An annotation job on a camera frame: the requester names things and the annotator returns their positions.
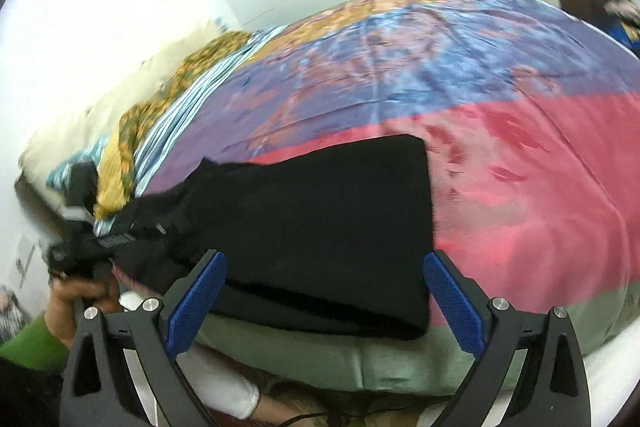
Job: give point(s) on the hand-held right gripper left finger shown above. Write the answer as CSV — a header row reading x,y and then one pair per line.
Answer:
x,y
195,302

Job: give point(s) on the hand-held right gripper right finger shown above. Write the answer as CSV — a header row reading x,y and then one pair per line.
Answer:
x,y
455,302

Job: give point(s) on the black pants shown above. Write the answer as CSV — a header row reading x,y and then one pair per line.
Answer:
x,y
325,232

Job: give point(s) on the person's left forearm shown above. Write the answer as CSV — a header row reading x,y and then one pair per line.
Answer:
x,y
30,347

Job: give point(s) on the person's left hand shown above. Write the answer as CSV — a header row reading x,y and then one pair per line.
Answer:
x,y
62,307

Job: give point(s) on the mustard dotted cloth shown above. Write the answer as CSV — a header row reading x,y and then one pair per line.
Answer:
x,y
115,187

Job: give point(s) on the grey patterned cloth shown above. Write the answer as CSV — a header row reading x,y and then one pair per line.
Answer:
x,y
10,312

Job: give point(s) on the cream pillow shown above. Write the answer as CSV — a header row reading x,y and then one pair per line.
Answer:
x,y
100,107

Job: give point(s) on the blue striped bed sheet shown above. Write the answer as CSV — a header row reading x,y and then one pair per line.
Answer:
x,y
175,117

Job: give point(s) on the colourful patchwork bedspread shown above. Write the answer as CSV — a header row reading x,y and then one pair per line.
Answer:
x,y
500,107

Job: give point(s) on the green orange floral cloth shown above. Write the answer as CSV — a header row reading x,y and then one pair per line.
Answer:
x,y
200,62

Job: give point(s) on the pile of colourful clothes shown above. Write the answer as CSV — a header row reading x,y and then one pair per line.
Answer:
x,y
625,14

